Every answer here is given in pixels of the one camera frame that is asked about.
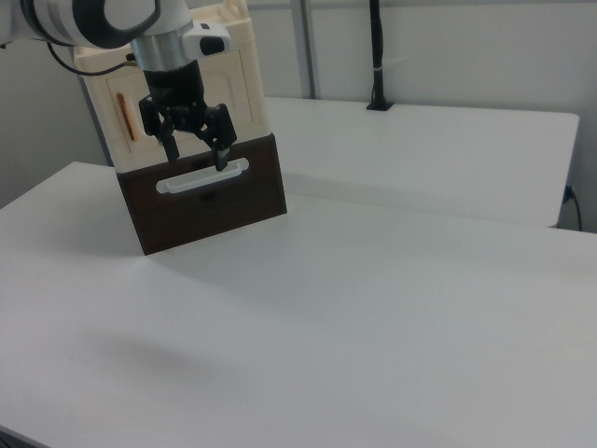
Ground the black clamped camera pole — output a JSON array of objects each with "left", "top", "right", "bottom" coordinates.
[{"left": 365, "top": 0, "right": 396, "bottom": 112}]

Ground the grey partition frame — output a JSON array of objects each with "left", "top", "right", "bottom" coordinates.
[{"left": 287, "top": 0, "right": 324, "bottom": 100}]

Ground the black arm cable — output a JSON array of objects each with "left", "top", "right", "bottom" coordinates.
[{"left": 45, "top": 40, "right": 142, "bottom": 77}]

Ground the cream plastic cabinet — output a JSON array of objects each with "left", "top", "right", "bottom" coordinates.
[{"left": 74, "top": 0, "right": 277, "bottom": 176}]

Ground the white drawer handle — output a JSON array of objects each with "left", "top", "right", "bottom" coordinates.
[{"left": 155, "top": 157, "right": 251, "bottom": 195}]

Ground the orange door handle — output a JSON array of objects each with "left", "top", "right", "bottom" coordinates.
[{"left": 115, "top": 91, "right": 139, "bottom": 142}]

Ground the black cable with blue plug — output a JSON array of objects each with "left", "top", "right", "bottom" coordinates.
[{"left": 562, "top": 184, "right": 584, "bottom": 232}]

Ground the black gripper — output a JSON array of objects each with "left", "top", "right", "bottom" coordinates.
[{"left": 138, "top": 62, "right": 238, "bottom": 173}]

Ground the dark brown wooden drawer box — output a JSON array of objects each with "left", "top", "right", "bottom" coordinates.
[{"left": 116, "top": 133, "right": 288, "bottom": 257}]

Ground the cream cabinet door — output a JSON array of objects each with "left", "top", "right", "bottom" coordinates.
[{"left": 104, "top": 46, "right": 257, "bottom": 159}]

